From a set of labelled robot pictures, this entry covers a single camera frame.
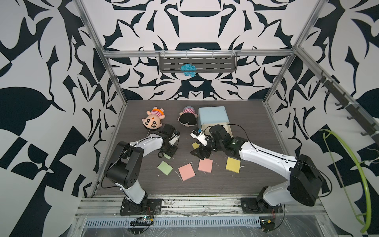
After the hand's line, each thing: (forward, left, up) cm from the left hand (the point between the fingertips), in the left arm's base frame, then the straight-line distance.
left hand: (169, 147), depth 95 cm
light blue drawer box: (+12, -26, +15) cm, 32 cm away
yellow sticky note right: (-13, -38, 0) cm, 40 cm away
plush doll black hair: (+17, -13, +8) cm, 23 cm away
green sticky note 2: (-13, +2, -1) cm, 13 cm away
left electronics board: (-37, +12, -3) cm, 39 cm away
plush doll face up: (+15, +10, +9) cm, 20 cm away
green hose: (-38, -72, +29) cm, 86 cm away
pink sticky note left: (-16, -11, 0) cm, 19 cm away
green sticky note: (-7, +1, +3) cm, 8 cm away
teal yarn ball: (+34, -14, +35) cm, 51 cm away
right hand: (-7, -15, +15) cm, 22 cm away
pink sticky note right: (-13, -22, 0) cm, 25 cm away
